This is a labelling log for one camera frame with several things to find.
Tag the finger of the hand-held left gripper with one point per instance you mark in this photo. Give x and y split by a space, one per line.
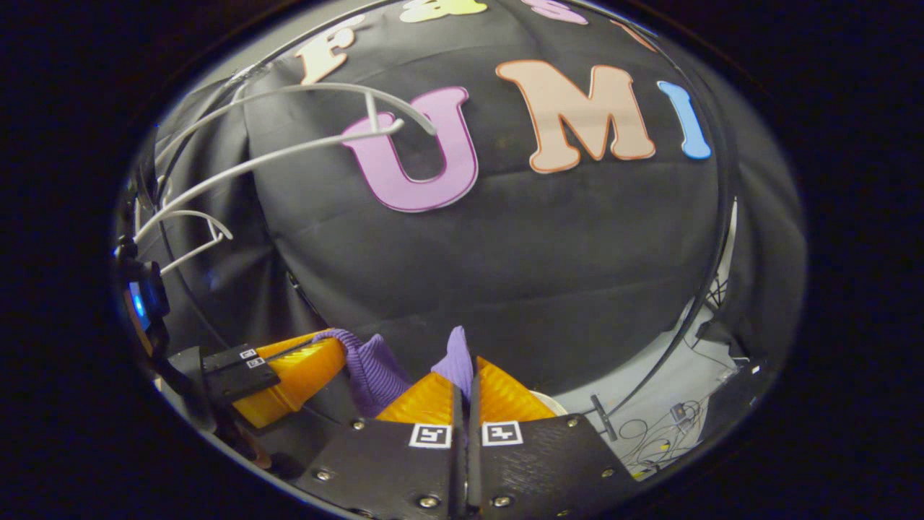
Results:
303 375
231 359

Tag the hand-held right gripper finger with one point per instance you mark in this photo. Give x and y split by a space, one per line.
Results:
458 469
473 469

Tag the purple shirt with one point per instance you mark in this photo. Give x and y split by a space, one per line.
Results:
372 368

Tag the black clothes rack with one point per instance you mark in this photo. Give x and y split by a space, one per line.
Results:
603 419

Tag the small grey adapter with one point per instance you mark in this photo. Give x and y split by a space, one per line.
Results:
678 412

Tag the black backdrop stand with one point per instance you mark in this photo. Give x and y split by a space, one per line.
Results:
729 339

